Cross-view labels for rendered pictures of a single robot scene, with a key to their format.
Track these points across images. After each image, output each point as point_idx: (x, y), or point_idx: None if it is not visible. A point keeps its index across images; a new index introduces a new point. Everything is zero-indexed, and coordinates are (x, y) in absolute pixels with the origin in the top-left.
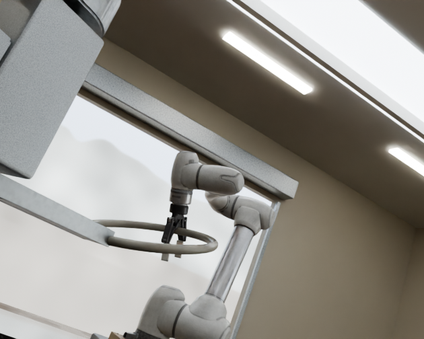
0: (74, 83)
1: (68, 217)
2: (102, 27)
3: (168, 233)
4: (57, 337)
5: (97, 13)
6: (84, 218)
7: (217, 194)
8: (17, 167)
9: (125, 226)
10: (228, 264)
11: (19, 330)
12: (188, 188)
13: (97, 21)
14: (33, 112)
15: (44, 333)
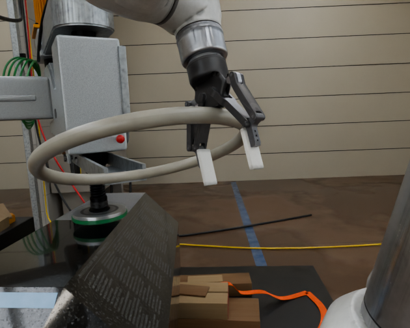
0: (59, 81)
1: (92, 168)
2: (60, 24)
3: (187, 133)
4: (38, 259)
5: (53, 25)
6: (94, 165)
7: (128, 11)
8: (66, 151)
9: (239, 139)
10: None
11: (32, 248)
12: (174, 32)
13: (56, 27)
14: (61, 116)
15: (44, 255)
